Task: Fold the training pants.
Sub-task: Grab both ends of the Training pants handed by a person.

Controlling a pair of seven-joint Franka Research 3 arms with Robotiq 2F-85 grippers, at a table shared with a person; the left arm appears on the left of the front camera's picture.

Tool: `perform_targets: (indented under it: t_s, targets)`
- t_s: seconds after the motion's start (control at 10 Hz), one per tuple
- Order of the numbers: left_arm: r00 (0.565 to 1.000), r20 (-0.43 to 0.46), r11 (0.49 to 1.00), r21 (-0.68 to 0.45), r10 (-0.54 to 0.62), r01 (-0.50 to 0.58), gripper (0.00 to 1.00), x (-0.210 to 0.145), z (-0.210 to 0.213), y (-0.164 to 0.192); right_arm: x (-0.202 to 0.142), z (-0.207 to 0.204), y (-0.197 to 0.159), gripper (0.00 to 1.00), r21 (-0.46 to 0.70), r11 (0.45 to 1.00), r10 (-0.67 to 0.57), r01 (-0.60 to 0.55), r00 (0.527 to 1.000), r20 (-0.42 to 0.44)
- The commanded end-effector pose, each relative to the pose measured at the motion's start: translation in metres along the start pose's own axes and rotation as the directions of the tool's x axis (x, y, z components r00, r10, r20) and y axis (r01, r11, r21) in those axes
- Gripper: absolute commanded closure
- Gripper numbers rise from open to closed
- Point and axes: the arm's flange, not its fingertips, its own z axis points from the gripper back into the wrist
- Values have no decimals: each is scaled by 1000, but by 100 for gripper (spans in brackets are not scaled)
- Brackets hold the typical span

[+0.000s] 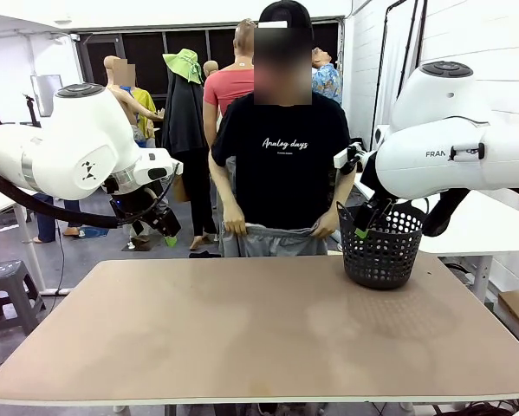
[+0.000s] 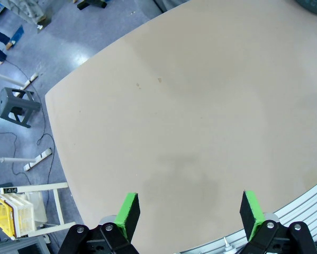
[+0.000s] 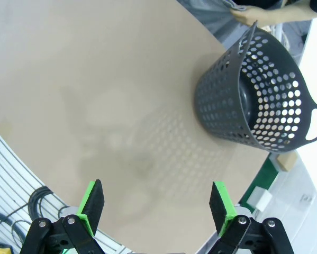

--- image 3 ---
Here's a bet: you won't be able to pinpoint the dark thin cable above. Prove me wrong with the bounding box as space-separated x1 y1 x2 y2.
0 208 25 239

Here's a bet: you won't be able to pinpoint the white side table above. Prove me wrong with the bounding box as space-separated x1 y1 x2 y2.
297 15 317 196

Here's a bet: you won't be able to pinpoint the person's left hand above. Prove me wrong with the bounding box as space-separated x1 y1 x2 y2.
231 6 260 27

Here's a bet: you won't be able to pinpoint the white power adapter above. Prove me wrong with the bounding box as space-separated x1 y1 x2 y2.
249 186 273 213

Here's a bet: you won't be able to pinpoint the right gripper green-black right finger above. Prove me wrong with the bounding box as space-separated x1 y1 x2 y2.
205 181 294 254

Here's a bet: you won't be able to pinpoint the black coiled cable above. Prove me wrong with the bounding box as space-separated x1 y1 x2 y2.
28 186 67 226

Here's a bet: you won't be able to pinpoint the grey training pants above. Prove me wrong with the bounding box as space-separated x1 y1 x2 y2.
191 0 250 35

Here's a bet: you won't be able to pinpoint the person's left forearm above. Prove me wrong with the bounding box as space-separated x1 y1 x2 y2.
258 3 317 27

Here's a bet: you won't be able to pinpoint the small wooden block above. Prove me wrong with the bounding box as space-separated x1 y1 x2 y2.
276 152 298 172

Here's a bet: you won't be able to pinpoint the white slatted panel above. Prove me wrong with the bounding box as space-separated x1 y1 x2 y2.
0 121 129 253

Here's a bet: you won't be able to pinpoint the dark grey perforated plastic basket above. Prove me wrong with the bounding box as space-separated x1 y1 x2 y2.
194 20 317 156

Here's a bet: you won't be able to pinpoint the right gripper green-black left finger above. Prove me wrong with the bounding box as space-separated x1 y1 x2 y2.
19 179 106 254

